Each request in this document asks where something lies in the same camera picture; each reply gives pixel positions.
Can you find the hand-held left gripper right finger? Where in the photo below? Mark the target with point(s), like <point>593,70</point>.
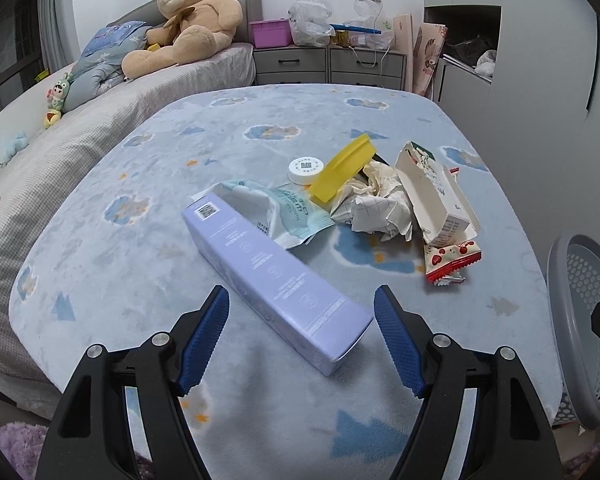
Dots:
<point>397,340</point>

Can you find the grey checked bed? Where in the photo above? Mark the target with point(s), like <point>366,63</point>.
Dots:
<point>55,160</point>

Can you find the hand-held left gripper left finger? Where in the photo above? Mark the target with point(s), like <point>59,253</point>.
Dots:
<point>205,340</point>

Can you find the pink flat board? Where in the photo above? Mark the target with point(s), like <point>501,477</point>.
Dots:
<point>402,50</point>

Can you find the purple fluffy rug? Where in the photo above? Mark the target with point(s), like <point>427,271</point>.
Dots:
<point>17,447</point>

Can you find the blue cloud printed blanket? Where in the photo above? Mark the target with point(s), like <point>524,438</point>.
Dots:
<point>155,260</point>

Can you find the red strawberry snack wrapper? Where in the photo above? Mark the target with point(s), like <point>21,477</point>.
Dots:
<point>450,260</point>

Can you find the white crinkled plastic bag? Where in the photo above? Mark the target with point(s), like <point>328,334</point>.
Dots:
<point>310,20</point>

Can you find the yellow square plastic lid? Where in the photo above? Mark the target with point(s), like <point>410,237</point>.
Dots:
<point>340,167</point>

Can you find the white cloth bundle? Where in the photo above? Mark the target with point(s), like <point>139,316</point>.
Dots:
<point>485,62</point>

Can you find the white wardrobe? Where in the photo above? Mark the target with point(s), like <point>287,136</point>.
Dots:
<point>530,60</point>

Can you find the pink plastic storage box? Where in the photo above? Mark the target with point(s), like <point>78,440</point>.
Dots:
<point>270,34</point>

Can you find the light blue printed quilt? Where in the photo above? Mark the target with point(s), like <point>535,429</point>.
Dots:
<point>100,65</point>

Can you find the long lavender cardboard box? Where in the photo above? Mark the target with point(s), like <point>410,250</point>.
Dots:
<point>280,280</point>

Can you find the small blue plush toy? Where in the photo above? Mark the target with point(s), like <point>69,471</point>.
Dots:
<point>14,147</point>

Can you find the patterned cardboard panel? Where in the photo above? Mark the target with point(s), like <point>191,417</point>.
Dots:
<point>427,60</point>

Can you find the small green plush doll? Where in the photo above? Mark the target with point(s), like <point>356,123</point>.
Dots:
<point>57,97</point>

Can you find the white round bottle cap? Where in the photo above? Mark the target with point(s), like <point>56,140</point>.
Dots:
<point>305,167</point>

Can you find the white paper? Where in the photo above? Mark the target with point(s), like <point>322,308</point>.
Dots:
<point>375,210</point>

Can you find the white paper carton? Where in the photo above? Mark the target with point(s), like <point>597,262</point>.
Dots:
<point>430,200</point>

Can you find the clear plastic bag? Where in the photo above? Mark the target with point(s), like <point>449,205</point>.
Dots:
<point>375,17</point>

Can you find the large tan teddy bear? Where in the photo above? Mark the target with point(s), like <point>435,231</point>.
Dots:
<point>200,15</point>

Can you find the grey plastic laundry basket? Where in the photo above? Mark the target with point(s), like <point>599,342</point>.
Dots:
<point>570,310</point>

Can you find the light teal foil packet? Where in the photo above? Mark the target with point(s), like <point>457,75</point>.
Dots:
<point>292,210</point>

